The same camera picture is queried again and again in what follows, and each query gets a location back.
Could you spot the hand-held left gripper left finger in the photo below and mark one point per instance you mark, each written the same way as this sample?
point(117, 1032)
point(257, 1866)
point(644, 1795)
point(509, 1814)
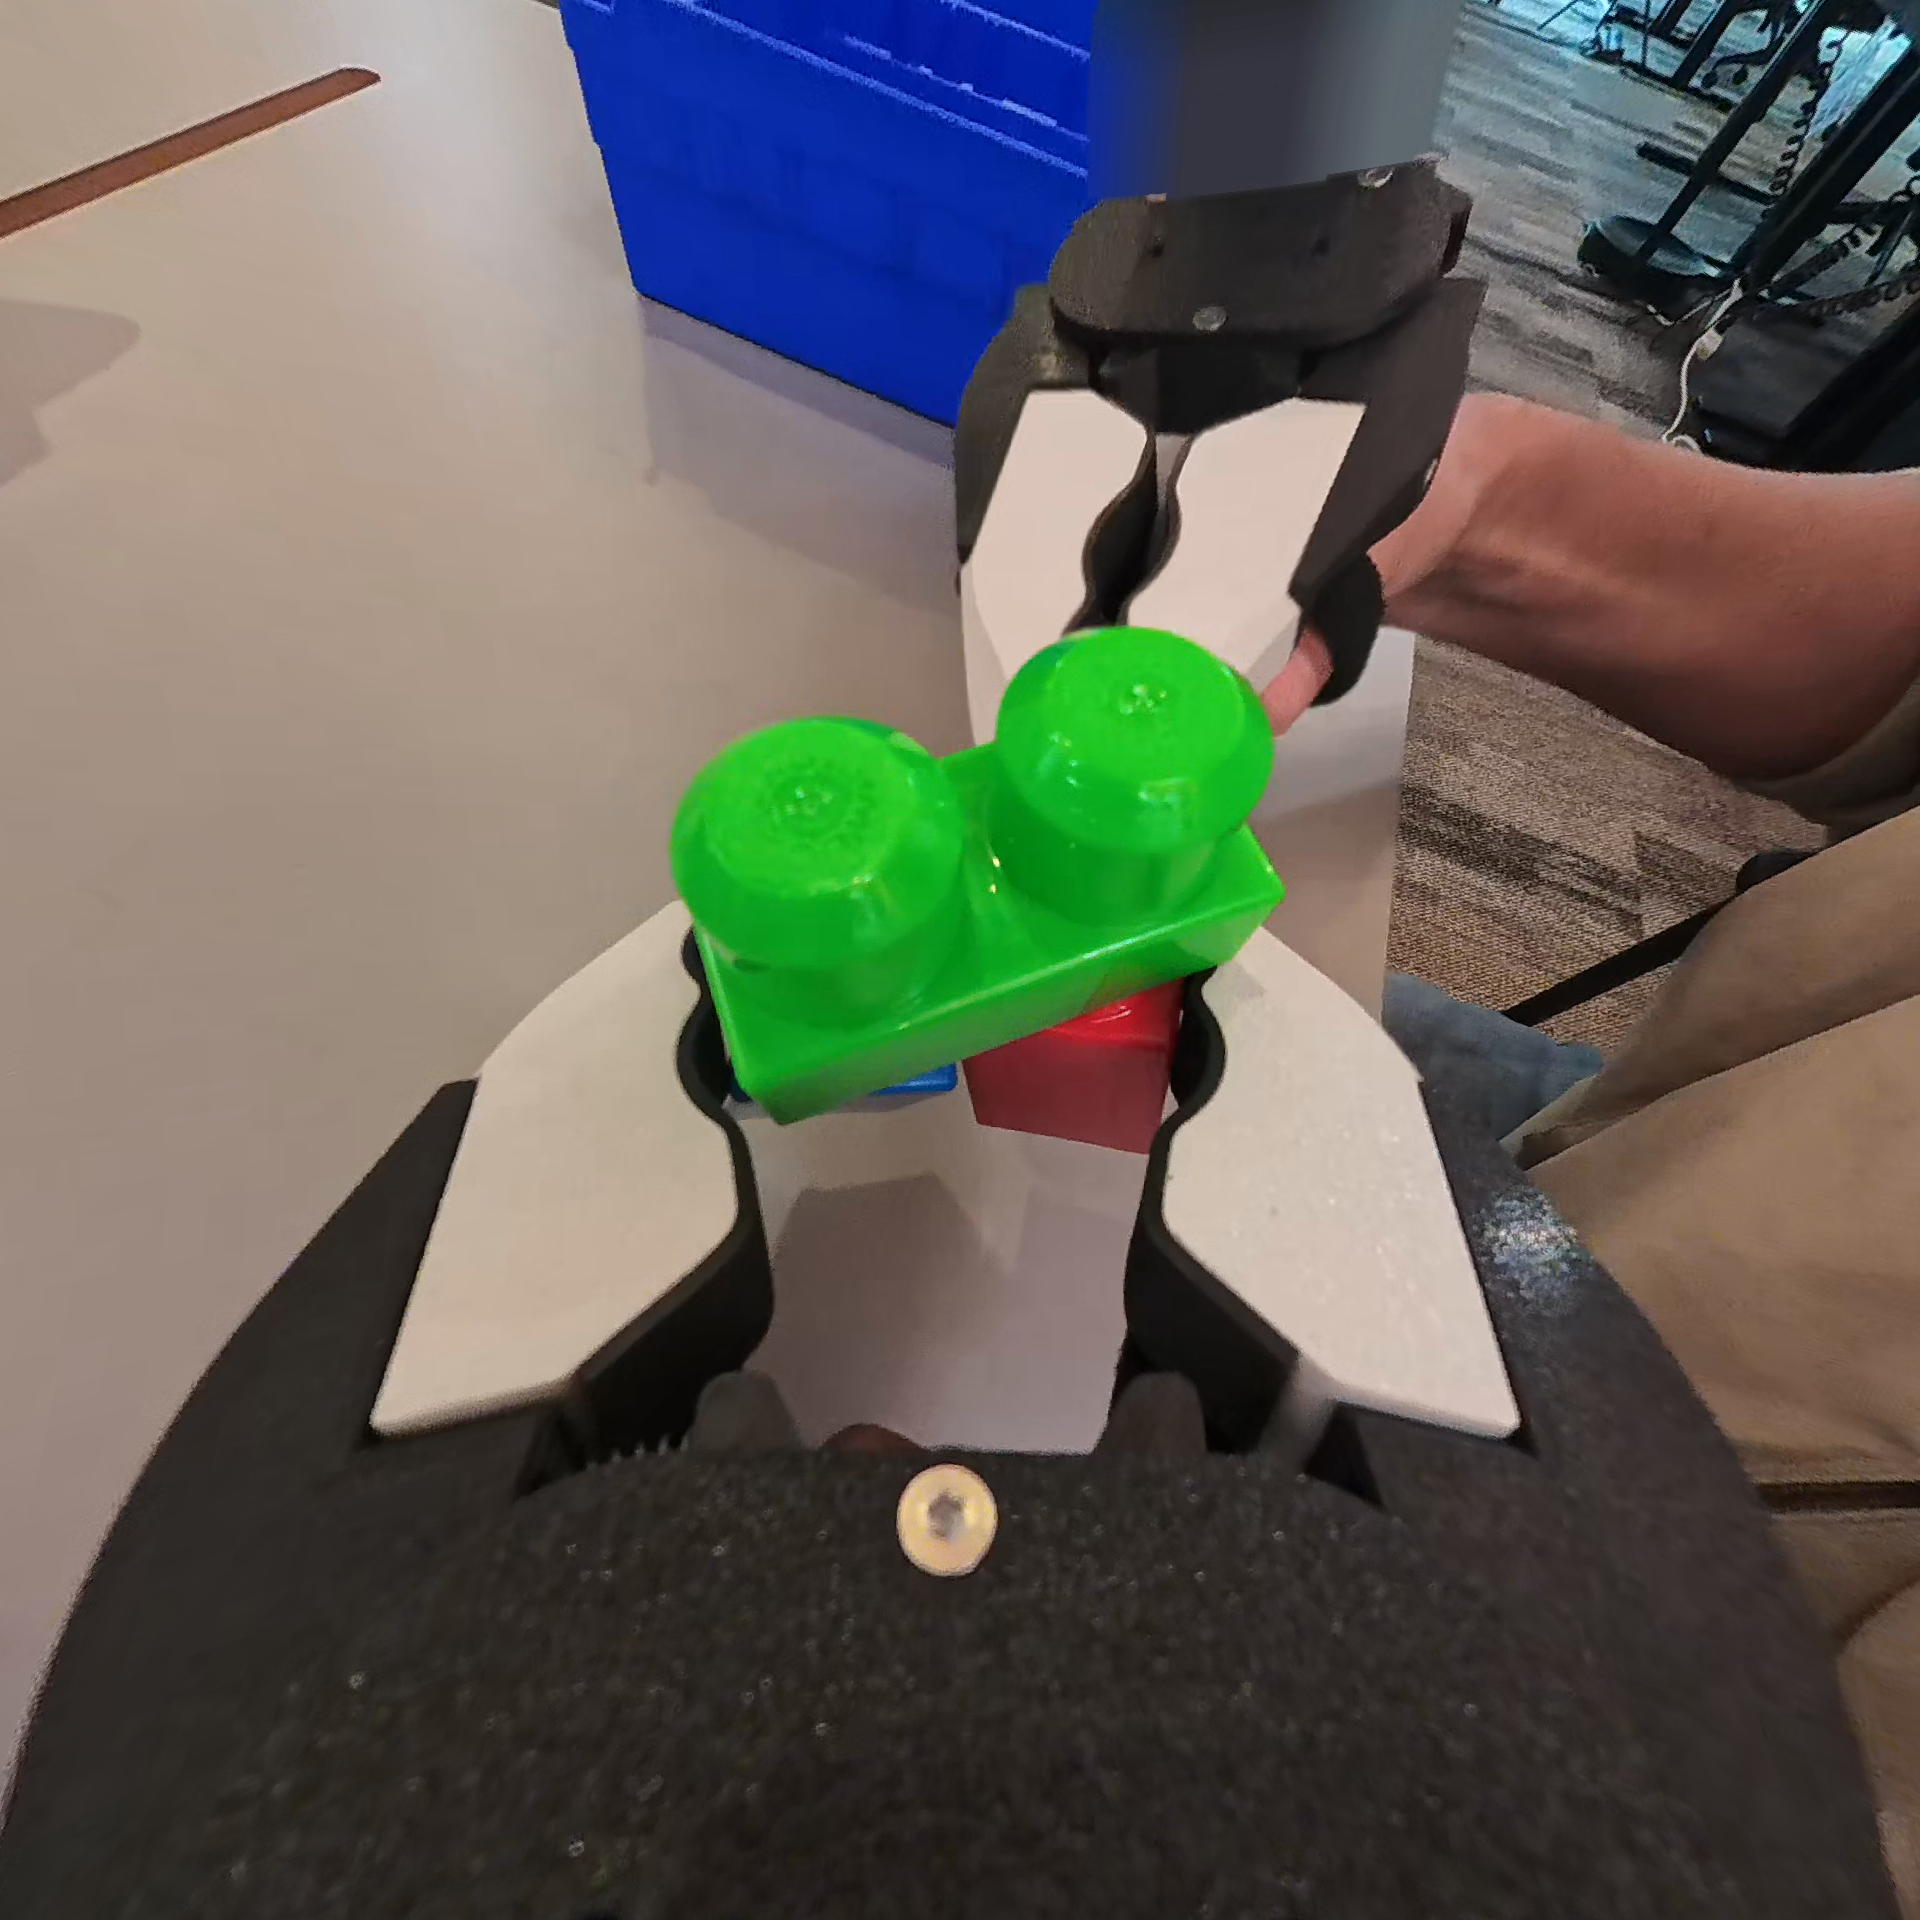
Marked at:
point(571, 1200)

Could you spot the blue single-stud block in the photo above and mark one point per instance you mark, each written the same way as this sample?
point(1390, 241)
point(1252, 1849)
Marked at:
point(904, 1083)

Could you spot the black desk frame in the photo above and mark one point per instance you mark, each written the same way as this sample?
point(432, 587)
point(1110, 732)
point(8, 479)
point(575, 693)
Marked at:
point(1802, 220)

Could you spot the black chair frame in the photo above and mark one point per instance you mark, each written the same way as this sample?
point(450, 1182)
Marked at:
point(1636, 948)

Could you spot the green two-stud block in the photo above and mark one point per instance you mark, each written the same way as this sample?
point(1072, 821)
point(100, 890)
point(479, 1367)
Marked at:
point(1054, 960)

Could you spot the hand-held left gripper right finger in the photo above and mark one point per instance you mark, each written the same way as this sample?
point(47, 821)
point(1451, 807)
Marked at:
point(1319, 1200)

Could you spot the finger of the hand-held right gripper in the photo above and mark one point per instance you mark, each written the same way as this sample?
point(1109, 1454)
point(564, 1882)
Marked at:
point(1054, 508)
point(1252, 525)

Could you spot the person's beige trouser leg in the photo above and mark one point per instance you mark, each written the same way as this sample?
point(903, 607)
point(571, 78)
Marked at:
point(1771, 1200)

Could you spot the person's right hand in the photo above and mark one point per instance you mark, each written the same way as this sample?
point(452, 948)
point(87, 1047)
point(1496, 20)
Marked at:
point(1520, 525)

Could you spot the blue plastic bin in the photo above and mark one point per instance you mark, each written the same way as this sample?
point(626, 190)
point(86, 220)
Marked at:
point(780, 194)

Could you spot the person's right forearm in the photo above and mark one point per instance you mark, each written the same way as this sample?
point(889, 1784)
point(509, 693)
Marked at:
point(1782, 599)

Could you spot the dark blue cloth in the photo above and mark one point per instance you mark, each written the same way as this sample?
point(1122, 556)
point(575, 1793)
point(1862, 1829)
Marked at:
point(1488, 1032)

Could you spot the red single-stud block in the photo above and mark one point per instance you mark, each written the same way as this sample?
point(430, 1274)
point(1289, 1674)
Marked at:
point(1072, 1082)

